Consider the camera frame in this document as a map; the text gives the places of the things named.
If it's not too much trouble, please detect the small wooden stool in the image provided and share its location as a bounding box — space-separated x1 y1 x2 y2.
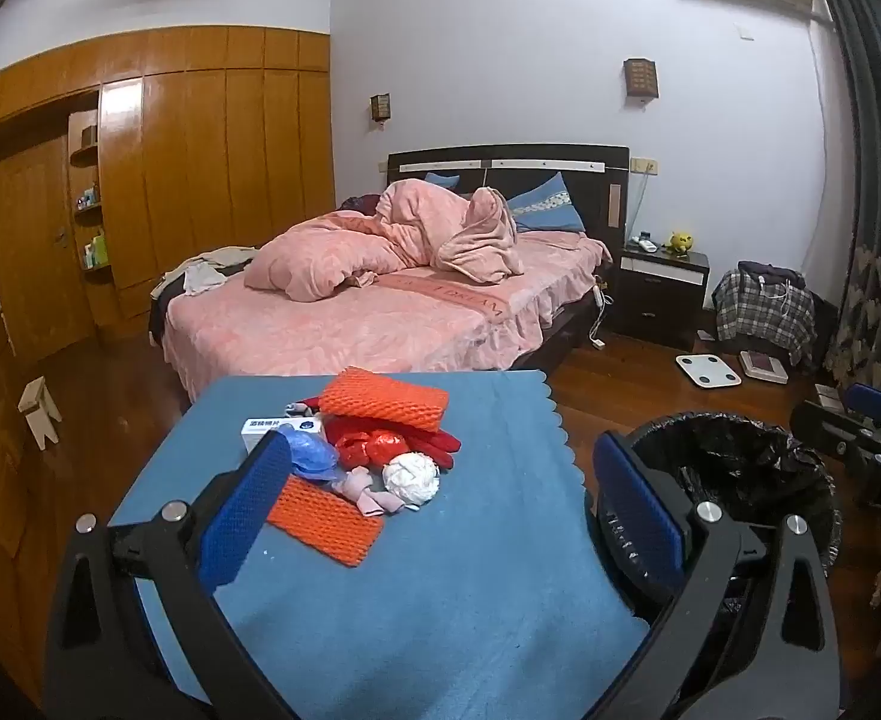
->
18 375 64 452

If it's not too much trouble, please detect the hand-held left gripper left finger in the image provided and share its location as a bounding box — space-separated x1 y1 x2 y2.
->
41 429 299 720

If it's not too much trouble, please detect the pink duvet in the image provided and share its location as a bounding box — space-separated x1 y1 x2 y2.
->
243 178 525 305

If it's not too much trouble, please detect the pink bathroom scale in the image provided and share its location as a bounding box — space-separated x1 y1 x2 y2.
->
738 349 790 386

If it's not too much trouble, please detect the wooden wardrobe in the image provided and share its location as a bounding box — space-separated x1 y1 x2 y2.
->
0 25 336 362

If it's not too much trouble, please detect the white power strip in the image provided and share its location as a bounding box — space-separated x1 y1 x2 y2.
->
589 277 614 353

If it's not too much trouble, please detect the bin with black bag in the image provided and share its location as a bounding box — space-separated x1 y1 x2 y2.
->
590 411 844 610

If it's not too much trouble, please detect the plaid bag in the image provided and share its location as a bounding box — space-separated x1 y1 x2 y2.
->
712 261 818 369

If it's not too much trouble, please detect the red plastic bag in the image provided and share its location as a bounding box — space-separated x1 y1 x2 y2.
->
333 420 413 470

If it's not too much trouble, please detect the white crumpled paper ball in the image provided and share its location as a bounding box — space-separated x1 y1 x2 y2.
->
382 451 441 508

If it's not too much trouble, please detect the large blue pillow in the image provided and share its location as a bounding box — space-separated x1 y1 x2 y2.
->
506 171 588 234

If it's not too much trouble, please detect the bed with dark headboard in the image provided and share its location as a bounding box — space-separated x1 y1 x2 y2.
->
148 144 631 406

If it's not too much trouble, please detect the dark nightstand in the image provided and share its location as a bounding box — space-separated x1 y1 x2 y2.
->
609 243 711 353

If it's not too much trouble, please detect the blue plastic bag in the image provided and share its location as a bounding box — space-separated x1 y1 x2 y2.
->
279 427 341 485

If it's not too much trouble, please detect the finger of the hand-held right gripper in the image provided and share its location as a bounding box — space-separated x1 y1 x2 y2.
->
789 399 865 460
841 382 881 428

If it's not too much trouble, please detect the white bathroom scale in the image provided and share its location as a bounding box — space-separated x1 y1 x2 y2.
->
675 352 743 392

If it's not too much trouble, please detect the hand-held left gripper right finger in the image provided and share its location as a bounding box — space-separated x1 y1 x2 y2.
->
592 430 843 720

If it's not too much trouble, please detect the dark patterned curtain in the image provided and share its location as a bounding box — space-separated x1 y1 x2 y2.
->
798 0 881 392

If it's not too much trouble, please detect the small orange foam net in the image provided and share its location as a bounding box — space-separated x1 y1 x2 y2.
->
266 474 383 568

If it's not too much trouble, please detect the white cardboard box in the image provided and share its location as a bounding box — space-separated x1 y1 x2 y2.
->
240 416 326 455

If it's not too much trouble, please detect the large brown wall lamp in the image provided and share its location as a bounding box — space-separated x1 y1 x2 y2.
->
623 58 660 101

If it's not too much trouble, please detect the pile of clothes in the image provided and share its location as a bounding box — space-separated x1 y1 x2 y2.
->
151 244 262 298

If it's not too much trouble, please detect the large orange foam net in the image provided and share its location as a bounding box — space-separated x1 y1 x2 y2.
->
318 367 450 433

